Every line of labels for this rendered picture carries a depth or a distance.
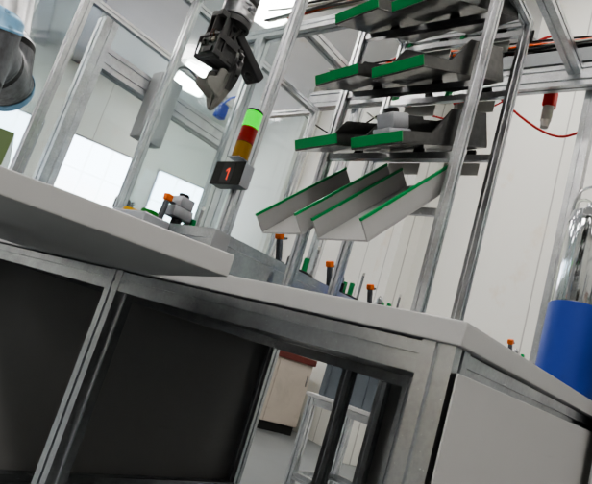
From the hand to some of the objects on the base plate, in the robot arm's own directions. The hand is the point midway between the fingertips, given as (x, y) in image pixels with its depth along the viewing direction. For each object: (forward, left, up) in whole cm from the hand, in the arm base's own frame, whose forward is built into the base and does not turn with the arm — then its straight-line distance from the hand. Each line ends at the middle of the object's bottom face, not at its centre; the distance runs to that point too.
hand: (213, 107), depth 123 cm
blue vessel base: (+112, -9, -42) cm, 120 cm away
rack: (+40, -14, -40) cm, 58 cm away
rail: (-10, +33, -35) cm, 50 cm away
